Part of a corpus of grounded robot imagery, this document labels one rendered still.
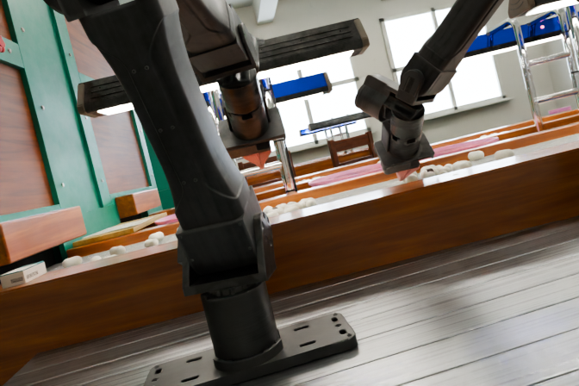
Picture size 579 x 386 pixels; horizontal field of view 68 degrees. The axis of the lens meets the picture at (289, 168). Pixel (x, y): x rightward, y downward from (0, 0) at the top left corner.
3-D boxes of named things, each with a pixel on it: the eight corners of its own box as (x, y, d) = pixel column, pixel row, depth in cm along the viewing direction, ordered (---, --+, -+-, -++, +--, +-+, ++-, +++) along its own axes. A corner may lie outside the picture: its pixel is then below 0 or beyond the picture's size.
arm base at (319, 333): (134, 300, 44) (115, 324, 37) (324, 248, 46) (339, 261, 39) (153, 376, 44) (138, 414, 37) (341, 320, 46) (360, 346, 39)
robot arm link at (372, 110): (345, 109, 80) (367, 47, 75) (370, 106, 86) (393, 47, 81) (395, 140, 74) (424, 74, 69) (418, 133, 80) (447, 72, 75)
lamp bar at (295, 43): (370, 45, 91) (363, 11, 91) (77, 115, 89) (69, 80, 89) (363, 54, 99) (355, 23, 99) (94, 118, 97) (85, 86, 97)
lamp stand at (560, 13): (600, 139, 137) (569, 0, 136) (540, 153, 136) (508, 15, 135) (561, 141, 156) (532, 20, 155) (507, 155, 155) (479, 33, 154)
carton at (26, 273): (26, 283, 63) (22, 270, 63) (2, 289, 63) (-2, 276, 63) (47, 272, 69) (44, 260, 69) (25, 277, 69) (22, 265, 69)
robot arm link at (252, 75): (227, 90, 68) (215, 54, 63) (263, 86, 68) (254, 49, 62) (226, 121, 64) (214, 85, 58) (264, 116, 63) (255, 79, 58)
